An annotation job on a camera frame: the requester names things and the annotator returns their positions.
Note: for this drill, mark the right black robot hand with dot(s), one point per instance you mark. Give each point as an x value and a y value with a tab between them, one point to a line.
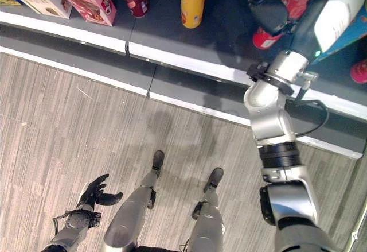
304	25

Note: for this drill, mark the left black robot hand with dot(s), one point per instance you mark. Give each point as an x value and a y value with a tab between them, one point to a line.
92	192

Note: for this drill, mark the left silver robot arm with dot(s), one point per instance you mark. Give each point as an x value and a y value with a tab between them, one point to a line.
73	229

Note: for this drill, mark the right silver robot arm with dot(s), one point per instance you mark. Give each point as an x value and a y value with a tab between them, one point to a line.
275	120

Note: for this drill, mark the robot left silver leg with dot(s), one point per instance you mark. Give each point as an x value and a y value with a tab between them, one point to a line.
132	214

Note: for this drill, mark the robot silver leg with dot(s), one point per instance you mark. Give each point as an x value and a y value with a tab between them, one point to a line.
207	220
132	214

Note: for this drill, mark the teal blue box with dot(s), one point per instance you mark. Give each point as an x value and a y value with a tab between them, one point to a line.
351	34

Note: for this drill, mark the pink round can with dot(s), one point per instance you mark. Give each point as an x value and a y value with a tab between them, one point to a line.
359	72

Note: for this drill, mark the robot black torso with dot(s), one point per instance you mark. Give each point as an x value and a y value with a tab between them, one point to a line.
160	249

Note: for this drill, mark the yellow chips can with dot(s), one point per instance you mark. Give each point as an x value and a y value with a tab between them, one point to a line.
193	2

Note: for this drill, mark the robot right silver leg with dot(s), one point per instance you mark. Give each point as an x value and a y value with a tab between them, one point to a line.
207	220

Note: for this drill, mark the dark grey base shelf board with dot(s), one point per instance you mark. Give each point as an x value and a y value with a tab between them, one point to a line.
177	82

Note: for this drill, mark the pink snack box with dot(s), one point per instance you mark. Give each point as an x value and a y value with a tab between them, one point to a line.
89	0

